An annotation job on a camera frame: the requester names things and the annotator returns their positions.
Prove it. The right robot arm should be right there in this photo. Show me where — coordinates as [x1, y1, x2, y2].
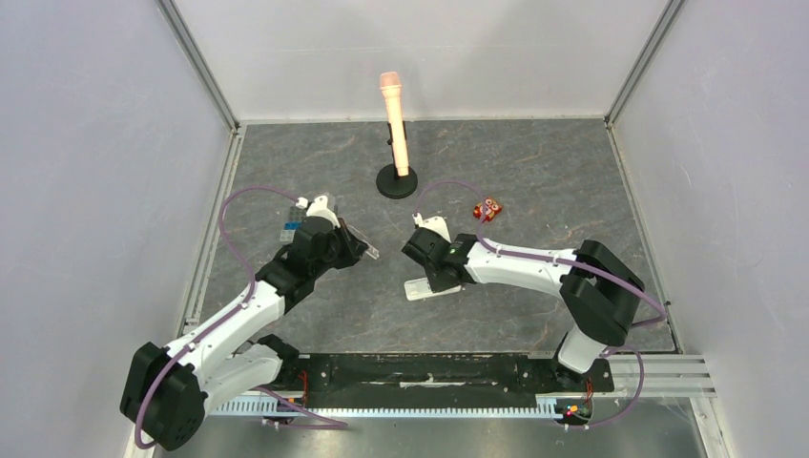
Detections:
[402, 227, 645, 389]

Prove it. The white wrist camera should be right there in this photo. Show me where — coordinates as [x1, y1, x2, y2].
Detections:
[295, 193, 341, 228]
[413, 213, 451, 242]

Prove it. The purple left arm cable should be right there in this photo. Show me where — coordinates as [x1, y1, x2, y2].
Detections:
[134, 185, 350, 451]

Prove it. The dark grey studded baseplate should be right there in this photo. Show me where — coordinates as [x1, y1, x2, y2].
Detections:
[284, 206, 307, 224]

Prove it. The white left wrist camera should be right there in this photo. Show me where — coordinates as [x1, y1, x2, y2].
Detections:
[295, 193, 341, 228]

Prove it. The light grey toy brick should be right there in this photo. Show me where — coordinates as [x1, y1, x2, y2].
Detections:
[279, 229, 295, 244]

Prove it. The white remote control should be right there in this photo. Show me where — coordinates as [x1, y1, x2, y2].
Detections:
[404, 278, 463, 302]

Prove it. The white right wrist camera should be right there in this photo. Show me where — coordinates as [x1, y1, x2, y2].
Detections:
[413, 213, 451, 242]

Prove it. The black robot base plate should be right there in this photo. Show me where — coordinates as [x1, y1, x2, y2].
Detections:
[267, 353, 614, 409]

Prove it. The white slotted cable duct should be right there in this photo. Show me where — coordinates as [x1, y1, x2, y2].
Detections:
[209, 393, 563, 420]

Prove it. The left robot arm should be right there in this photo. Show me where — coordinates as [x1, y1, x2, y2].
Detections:
[119, 217, 370, 450]

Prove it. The red owl toy block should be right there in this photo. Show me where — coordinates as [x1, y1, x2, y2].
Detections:
[472, 197, 504, 222]

